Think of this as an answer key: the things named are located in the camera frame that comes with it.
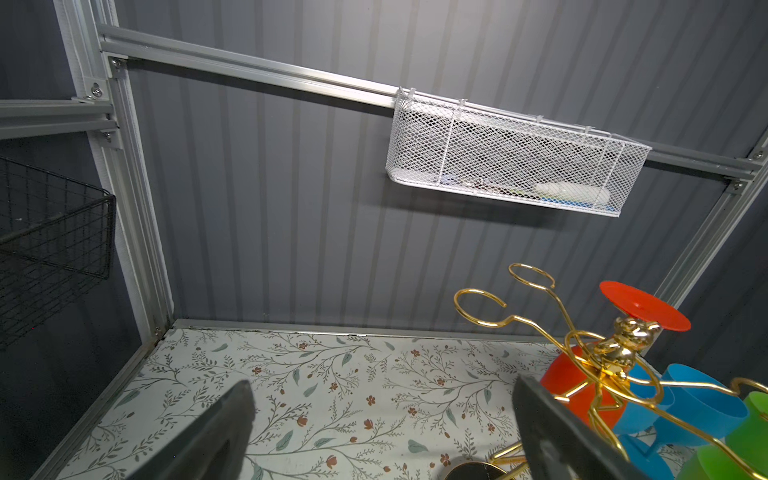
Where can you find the white wire mesh basket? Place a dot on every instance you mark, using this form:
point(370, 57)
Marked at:
point(454, 146)

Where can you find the white marker in basket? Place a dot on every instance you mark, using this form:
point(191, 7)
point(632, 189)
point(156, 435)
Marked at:
point(574, 193)

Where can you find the gold wine glass rack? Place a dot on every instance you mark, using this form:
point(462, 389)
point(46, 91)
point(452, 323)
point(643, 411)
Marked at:
point(599, 378)

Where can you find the black wire basket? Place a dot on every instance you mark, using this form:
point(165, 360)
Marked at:
point(57, 237)

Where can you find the aluminium frame corner post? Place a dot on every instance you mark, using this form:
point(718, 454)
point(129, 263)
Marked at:
point(716, 229)

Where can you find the blue wine glass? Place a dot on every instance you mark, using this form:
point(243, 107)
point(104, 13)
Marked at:
point(636, 419)
point(715, 413)

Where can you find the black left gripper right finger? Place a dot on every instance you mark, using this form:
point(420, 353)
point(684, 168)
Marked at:
point(557, 444)

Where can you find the green wine glass back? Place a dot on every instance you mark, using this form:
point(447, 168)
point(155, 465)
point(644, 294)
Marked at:
point(748, 441)

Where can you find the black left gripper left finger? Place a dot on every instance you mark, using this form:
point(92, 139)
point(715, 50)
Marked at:
point(211, 447)

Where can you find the red wine glass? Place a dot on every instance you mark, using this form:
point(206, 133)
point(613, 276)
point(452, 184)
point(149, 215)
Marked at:
point(643, 317)

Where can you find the blue wine glass front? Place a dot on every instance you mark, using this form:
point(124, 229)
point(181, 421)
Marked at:
point(715, 413)

